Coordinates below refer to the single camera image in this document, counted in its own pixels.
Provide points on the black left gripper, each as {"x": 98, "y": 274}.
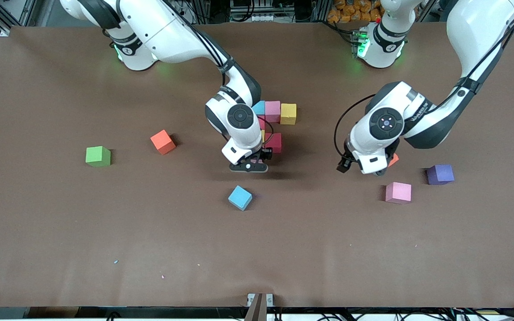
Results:
{"x": 342, "y": 165}

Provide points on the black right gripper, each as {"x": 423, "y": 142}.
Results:
{"x": 266, "y": 154}

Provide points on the red foam block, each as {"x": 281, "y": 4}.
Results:
{"x": 275, "y": 142}
{"x": 262, "y": 121}

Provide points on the blue foam block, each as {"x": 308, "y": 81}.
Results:
{"x": 259, "y": 107}
{"x": 240, "y": 197}

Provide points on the orange foam block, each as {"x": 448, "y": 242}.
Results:
{"x": 163, "y": 142}
{"x": 394, "y": 159}

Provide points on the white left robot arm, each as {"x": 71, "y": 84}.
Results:
{"x": 475, "y": 26}

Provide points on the green-lit arm base board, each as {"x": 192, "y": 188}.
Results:
{"x": 360, "y": 44}

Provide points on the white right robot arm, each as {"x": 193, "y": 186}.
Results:
{"x": 172, "y": 31}

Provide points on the purple foam block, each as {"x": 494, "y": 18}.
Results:
{"x": 440, "y": 174}

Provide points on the black white electronics unit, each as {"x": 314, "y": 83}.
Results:
{"x": 252, "y": 11}

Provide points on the pile of orange snack bags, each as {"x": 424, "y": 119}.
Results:
{"x": 350, "y": 11}

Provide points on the green foam block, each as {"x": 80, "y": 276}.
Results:
{"x": 98, "y": 157}

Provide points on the metal table edge bracket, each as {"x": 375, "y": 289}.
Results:
{"x": 259, "y": 307}

